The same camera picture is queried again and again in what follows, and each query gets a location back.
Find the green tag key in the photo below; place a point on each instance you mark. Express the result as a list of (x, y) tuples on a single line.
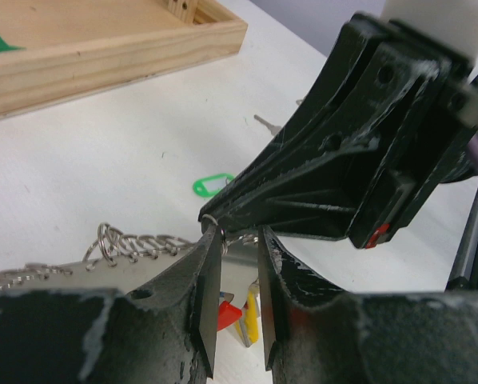
[(211, 185)]

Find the grey key holder with rings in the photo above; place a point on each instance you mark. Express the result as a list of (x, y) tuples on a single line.
[(126, 261)]

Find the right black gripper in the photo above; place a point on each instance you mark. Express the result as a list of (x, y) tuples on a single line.
[(359, 158)]

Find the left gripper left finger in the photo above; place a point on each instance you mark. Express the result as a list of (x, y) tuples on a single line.
[(164, 331)]

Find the red tag key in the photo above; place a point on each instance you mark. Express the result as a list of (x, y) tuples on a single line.
[(273, 129)]

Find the wooden clothes rack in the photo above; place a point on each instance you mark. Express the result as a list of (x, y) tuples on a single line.
[(75, 48)]

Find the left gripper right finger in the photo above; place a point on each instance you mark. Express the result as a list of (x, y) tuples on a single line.
[(315, 332)]

